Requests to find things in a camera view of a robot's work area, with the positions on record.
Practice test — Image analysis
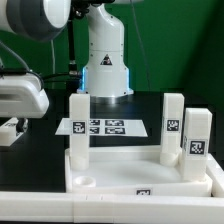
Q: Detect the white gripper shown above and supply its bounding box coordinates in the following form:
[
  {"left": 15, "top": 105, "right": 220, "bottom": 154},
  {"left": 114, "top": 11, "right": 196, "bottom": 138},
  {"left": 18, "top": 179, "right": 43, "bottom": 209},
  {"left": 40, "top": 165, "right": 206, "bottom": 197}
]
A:
[{"left": 0, "top": 74, "right": 49, "bottom": 133}]

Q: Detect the white desk top tray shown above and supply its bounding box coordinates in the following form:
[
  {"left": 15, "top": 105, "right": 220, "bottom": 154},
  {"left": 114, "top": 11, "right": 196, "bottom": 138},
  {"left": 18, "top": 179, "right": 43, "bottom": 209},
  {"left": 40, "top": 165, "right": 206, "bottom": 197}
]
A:
[{"left": 65, "top": 146, "right": 213, "bottom": 197}]

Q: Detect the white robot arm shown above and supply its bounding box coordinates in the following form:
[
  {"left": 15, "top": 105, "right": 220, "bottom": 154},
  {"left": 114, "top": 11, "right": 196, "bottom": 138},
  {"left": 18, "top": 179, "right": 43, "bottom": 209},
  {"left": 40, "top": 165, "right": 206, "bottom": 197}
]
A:
[{"left": 0, "top": 0, "right": 114, "bottom": 119}]

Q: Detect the black cable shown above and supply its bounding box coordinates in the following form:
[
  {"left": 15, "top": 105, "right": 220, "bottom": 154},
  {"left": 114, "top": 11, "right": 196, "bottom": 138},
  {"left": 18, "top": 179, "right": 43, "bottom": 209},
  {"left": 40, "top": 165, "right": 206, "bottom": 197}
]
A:
[{"left": 43, "top": 71, "right": 83, "bottom": 82}]

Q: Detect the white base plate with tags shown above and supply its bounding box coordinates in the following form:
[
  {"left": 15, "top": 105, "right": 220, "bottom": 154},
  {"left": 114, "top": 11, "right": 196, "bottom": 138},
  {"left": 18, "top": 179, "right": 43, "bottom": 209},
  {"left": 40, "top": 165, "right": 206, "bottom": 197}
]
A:
[{"left": 56, "top": 118, "right": 147, "bottom": 137}]

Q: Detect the white cable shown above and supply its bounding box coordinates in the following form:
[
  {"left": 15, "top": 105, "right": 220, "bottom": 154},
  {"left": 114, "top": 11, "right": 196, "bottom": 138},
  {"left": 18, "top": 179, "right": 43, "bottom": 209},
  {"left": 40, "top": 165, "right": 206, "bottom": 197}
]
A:
[{"left": 49, "top": 39, "right": 57, "bottom": 74}]

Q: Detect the white front fence rail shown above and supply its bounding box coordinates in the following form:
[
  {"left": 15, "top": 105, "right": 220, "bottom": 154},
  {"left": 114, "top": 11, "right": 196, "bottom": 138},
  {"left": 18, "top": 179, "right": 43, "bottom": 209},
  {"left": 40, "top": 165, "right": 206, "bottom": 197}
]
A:
[{"left": 0, "top": 192, "right": 224, "bottom": 224}]

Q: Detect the white side fence rail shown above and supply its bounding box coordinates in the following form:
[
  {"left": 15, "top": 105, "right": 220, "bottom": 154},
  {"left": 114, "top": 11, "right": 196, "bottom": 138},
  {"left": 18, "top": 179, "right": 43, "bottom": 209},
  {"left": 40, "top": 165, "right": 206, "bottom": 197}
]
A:
[{"left": 206, "top": 154, "right": 224, "bottom": 198}]

